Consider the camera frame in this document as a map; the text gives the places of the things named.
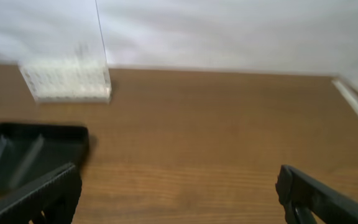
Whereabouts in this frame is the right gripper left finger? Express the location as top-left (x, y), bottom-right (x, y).
top-left (0, 162), bottom-right (83, 224)

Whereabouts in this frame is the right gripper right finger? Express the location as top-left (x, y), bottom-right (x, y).
top-left (275, 164), bottom-right (358, 224)

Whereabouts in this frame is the black tray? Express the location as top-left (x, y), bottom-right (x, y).
top-left (0, 122), bottom-right (90, 195)

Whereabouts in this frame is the white test tube rack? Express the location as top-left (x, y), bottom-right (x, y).
top-left (17, 57), bottom-right (113, 104)

